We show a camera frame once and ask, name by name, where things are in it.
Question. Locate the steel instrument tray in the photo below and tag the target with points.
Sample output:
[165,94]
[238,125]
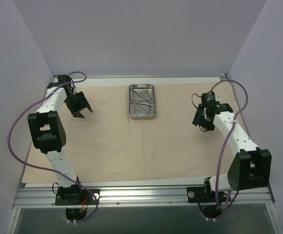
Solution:
[142,101]

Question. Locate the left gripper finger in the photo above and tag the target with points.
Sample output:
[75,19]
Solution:
[77,114]
[88,106]

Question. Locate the aluminium rail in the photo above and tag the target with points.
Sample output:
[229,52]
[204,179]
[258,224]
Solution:
[223,77]
[140,196]
[150,76]

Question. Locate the right side aluminium rail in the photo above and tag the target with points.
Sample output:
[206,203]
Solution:
[223,77]

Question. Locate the steel surgical scissors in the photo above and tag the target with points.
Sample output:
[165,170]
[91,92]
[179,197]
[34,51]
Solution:
[141,97]

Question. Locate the beige surgical wrap cloth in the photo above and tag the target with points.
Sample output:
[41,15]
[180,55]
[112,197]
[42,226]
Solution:
[108,145]

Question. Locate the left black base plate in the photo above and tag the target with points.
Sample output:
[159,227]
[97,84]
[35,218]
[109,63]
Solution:
[69,197]

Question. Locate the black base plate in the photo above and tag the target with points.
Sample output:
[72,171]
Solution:
[69,197]
[199,195]

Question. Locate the back aluminium rail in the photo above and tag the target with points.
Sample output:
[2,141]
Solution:
[150,76]

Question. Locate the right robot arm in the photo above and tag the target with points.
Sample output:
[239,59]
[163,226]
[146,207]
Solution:
[251,165]

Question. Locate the front aluminium rail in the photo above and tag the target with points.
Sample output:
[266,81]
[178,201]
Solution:
[140,196]

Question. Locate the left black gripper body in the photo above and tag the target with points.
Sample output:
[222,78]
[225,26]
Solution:
[77,104]

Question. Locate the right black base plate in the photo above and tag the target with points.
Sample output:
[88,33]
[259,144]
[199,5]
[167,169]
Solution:
[199,195]

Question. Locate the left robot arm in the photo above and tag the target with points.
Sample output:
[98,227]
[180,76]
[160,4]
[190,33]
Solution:
[48,133]

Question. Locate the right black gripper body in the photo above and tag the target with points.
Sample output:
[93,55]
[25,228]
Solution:
[199,117]

